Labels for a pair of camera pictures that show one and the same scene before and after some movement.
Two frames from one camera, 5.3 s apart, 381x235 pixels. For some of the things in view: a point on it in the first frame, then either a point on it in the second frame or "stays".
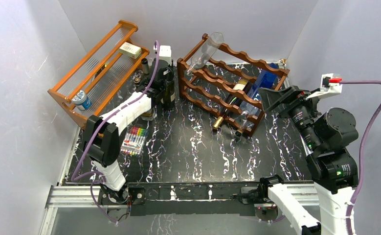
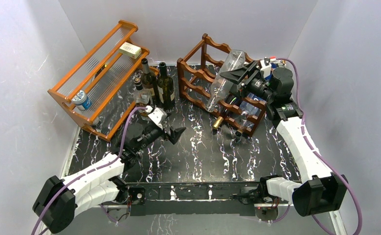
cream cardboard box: [130, 50] stays
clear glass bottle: [205, 52] → [222, 85]
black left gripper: [169, 69] → [173, 135]
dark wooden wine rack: [226, 83] stays
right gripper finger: [269, 98] → [242, 75]
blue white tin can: [82, 101] stays
